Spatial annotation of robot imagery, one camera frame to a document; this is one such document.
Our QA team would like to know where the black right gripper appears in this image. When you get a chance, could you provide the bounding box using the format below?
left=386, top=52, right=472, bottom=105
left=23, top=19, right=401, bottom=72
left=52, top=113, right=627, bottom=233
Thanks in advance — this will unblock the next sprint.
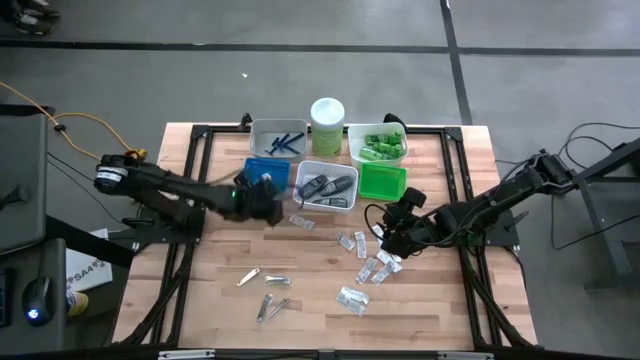
left=382, top=187, right=444, bottom=260

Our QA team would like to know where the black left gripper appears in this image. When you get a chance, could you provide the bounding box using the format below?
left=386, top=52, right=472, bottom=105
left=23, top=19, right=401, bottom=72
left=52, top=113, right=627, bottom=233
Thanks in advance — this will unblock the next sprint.
left=222, top=174, right=284, bottom=226

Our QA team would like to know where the blue perforated plastic basket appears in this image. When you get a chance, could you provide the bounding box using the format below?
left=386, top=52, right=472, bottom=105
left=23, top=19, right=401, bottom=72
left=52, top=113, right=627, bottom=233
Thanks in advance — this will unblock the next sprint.
left=243, top=157, right=292, bottom=196

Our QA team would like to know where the white perforated plastic basket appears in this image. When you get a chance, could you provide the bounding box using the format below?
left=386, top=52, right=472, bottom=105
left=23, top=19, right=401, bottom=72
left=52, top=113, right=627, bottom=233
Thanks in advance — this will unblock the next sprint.
left=292, top=159, right=360, bottom=215

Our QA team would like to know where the green perforated plastic basket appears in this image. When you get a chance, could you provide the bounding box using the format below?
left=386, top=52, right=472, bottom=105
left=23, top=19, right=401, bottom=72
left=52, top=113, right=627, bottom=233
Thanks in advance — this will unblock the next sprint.
left=358, top=162, right=408, bottom=202

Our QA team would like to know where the white plastic bin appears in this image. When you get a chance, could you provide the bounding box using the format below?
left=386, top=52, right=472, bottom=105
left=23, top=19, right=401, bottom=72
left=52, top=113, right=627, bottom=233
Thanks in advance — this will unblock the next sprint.
left=248, top=118, right=309, bottom=164
left=347, top=122, right=410, bottom=169

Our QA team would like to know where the green white disinfecting wipes canister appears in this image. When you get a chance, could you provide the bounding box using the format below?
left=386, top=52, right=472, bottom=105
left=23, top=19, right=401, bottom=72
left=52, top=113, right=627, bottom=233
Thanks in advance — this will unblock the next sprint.
left=309, top=97, right=346, bottom=160

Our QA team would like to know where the black desk leg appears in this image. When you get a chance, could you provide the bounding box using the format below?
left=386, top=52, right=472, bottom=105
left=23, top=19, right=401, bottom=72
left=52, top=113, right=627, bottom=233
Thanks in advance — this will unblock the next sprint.
left=44, top=214, right=136, bottom=269

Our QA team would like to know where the white printed paper sheet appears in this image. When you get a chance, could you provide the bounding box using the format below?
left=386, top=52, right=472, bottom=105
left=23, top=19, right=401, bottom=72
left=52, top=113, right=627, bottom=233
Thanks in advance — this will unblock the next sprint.
left=64, top=228, right=114, bottom=292

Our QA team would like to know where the black equipment stand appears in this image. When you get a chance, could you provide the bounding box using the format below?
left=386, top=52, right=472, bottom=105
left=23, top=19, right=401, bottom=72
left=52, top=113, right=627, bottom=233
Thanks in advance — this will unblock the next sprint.
left=549, top=137, right=640, bottom=291

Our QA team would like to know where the yellow white cup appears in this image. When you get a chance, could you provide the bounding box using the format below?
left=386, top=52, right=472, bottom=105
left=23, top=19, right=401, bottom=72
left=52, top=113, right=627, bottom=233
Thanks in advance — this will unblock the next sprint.
left=66, top=290, right=90, bottom=317

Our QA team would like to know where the grey desk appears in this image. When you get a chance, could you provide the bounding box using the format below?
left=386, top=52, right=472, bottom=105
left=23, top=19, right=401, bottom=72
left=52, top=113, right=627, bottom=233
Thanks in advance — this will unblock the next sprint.
left=0, top=238, right=69, bottom=356
left=0, top=104, right=49, bottom=256

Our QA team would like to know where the black computer mouse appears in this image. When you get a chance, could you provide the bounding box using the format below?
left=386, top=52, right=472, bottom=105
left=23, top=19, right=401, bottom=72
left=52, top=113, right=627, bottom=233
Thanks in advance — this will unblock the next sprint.
left=22, top=276, right=55, bottom=327

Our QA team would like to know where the black keyboard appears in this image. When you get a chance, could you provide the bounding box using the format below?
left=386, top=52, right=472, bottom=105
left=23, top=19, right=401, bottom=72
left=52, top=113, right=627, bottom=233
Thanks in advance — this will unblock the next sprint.
left=0, top=269, right=14, bottom=329

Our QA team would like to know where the silver bracket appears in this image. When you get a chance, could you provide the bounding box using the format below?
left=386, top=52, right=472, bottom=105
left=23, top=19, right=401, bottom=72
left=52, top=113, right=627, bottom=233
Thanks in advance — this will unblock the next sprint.
left=438, top=351, right=494, bottom=360
left=158, top=349, right=216, bottom=360

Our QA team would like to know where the yellow extension cable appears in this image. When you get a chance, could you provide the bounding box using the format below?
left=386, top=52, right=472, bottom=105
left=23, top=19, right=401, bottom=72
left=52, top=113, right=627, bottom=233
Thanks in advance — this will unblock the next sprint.
left=0, top=82, right=149, bottom=164

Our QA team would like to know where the black floor cable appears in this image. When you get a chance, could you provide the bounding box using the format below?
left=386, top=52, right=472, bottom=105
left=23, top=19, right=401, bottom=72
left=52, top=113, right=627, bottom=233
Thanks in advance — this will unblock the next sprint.
left=549, top=122, right=640, bottom=251

